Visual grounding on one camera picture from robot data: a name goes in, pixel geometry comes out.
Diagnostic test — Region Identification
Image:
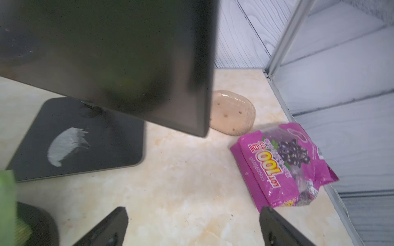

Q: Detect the black monitor stand base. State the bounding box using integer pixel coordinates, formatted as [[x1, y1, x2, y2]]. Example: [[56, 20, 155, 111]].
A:
[[7, 97, 145, 182]]

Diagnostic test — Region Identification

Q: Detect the green plastic bin liner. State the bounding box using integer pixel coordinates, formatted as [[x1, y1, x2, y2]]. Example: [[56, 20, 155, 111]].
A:
[[1, 171, 17, 246]]

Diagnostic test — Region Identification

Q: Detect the right aluminium frame post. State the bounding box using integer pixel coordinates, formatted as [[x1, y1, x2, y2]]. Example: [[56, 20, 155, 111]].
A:
[[265, 0, 315, 80]]

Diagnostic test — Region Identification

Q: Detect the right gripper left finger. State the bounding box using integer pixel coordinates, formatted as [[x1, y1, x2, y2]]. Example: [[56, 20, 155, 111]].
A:
[[74, 207, 129, 246]]

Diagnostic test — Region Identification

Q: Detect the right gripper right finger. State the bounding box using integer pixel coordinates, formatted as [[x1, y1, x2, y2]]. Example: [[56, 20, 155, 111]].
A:
[[259, 207, 315, 246]]

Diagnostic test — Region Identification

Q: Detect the black flat monitor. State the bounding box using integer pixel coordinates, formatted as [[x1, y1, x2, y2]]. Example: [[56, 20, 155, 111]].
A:
[[1, 1, 219, 137]]

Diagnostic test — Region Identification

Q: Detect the purple snack packet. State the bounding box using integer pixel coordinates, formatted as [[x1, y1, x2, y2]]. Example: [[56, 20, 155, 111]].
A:
[[230, 123, 339, 211]]

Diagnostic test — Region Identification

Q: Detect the black mesh trash bin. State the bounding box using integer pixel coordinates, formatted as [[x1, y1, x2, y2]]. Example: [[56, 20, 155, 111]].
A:
[[15, 202, 60, 246]]

